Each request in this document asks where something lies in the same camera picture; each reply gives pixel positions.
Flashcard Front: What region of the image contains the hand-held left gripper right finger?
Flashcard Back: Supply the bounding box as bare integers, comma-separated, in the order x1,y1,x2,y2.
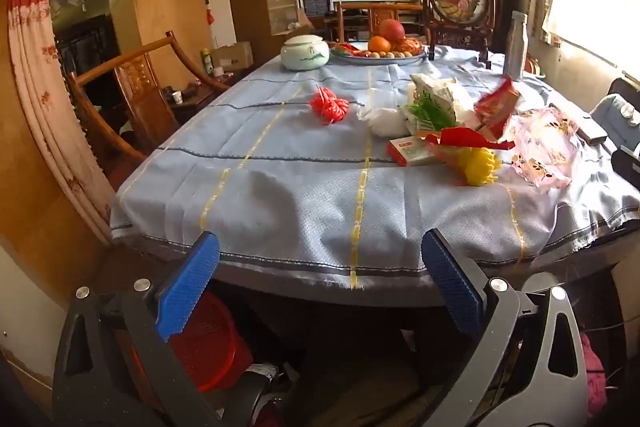
421,228,588,427

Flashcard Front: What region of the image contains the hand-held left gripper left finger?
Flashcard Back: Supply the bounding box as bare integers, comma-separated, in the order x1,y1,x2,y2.
52,231,221,427

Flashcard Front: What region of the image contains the red plastic basket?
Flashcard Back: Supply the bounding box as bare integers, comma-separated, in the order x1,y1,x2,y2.
127,291,253,395

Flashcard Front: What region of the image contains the yellow foam net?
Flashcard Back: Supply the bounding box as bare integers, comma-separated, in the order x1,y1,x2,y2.
455,147,502,186

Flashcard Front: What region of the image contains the small red white box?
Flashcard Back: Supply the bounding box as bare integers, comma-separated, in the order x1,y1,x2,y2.
387,134,446,168

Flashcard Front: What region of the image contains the red paper wrapper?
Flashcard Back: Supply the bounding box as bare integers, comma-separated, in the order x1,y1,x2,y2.
417,127,516,158

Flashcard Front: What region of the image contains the pink floral plastic bag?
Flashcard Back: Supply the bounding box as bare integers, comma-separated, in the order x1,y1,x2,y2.
510,109,583,188

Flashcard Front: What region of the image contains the white plastic bag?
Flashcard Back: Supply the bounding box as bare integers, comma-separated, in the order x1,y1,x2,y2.
357,106,408,138

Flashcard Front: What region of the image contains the red snack packet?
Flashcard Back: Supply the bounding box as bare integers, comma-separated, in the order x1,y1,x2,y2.
472,76,521,140

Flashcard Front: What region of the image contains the white green carton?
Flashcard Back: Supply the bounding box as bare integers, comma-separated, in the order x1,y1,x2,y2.
405,73,471,138

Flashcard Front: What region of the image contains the red foam net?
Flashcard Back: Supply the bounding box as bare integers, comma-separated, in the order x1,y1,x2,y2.
307,84,351,125

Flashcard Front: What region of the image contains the light blue striped tablecloth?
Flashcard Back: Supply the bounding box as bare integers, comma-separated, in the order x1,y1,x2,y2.
109,44,640,293

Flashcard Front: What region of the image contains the pink fabric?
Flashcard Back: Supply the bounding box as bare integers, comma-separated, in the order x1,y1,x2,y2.
580,332,606,413

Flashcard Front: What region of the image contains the dark wooden low table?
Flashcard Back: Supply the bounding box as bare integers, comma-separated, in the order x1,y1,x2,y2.
167,77,236,108

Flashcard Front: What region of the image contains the carved wooden armchair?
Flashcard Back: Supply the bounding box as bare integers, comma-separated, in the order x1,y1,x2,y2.
65,31,231,178

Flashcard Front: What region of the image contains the grey remote control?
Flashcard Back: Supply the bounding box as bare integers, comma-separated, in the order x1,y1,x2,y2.
550,104,608,144

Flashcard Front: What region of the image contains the black chair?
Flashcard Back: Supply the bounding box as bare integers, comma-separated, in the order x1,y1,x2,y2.
607,77,640,190

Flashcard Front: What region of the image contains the cardboard box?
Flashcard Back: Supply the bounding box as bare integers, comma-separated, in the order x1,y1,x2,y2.
214,42,254,70

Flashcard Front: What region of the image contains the pink floral curtain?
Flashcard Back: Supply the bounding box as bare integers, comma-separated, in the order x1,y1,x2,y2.
2,0,113,248

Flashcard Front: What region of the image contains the light blue cloth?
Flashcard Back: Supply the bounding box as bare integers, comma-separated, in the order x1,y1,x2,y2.
590,93,640,128

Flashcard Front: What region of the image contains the orange mesh bag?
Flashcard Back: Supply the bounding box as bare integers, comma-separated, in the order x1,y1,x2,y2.
395,36,425,56

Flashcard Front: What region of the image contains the blue rimmed fruit plate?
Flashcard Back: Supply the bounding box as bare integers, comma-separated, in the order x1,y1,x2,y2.
330,42,428,66

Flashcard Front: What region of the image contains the pale green ceramic jar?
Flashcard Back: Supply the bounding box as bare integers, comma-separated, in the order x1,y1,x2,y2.
280,34,331,72

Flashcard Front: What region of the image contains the red mango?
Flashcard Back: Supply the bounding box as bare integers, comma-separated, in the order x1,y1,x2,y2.
378,19,407,42

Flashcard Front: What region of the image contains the plain wooden wardrobe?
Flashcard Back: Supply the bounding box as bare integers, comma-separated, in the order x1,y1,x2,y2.
107,0,216,88

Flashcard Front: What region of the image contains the wooden dining chair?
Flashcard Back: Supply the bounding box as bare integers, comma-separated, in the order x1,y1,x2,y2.
337,2,426,42

